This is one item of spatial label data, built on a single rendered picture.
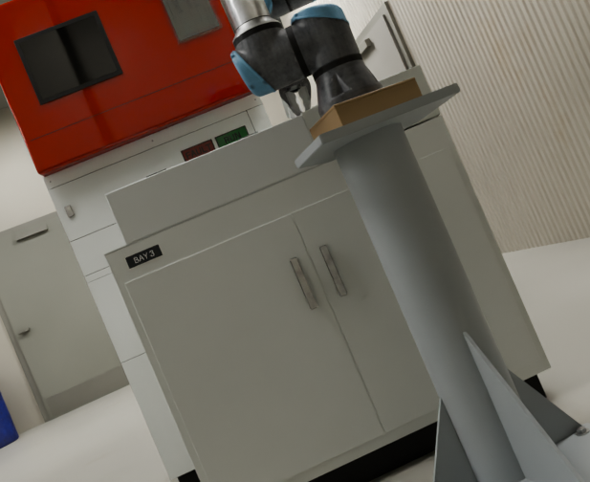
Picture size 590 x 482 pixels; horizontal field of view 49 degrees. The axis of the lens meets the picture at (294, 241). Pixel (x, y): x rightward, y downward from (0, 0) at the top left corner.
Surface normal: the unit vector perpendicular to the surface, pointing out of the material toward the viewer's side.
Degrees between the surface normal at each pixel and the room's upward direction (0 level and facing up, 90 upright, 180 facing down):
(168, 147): 90
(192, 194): 90
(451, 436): 90
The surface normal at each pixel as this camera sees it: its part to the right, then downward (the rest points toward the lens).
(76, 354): 0.22, -0.11
